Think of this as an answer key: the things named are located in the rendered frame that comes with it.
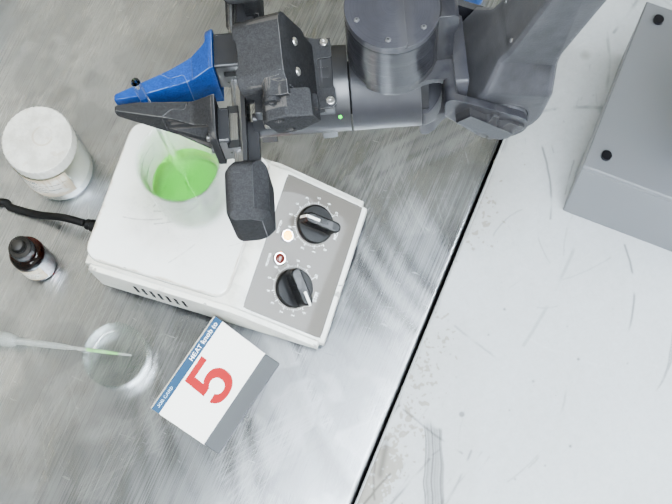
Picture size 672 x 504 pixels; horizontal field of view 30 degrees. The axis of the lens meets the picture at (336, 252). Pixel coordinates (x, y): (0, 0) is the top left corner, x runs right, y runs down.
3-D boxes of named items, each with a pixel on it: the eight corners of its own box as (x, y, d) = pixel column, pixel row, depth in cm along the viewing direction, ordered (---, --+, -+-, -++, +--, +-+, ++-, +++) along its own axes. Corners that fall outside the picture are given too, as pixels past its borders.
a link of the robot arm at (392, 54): (512, 36, 86) (529, -63, 75) (526, 144, 83) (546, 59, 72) (346, 50, 86) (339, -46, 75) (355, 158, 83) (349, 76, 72)
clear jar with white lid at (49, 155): (35, 134, 111) (9, 100, 104) (101, 143, 111) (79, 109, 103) (21, 198, 110) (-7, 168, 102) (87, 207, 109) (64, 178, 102)
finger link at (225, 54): (249, 49, 86) (242, 25, 82) (255, 177, 83) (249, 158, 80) (219, 52, 86) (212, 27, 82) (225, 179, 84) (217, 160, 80)
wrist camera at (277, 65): (328, 33, 82) (326, -12, 76) (340, 140, 81) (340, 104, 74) (237, 43, 82) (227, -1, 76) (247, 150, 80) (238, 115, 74)
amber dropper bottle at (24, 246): (33, 242, 109) (9, 219, 102) (63, 257, 108) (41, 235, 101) (15, 272, 108) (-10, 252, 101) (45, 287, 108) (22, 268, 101)
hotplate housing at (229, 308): (369, 210, 108) (367, 182, 100) (323, 354, 105) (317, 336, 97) (128, 141, 111) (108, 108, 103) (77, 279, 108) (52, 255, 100)
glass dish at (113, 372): (130, 314, 107) (125, 309, 105) (165, 367, 105) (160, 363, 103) (75, 351, 106) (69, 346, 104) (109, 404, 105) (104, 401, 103)
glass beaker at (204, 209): (212, 246, 99) (196, 216, 91) (141, 214, 100) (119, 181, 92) (251, 170, 101) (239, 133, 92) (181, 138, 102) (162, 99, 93)
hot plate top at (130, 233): (274, 162, 101) (273, 159, 100) (226, 301, 98) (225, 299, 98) (135, 122, 103) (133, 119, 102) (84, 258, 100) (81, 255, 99)
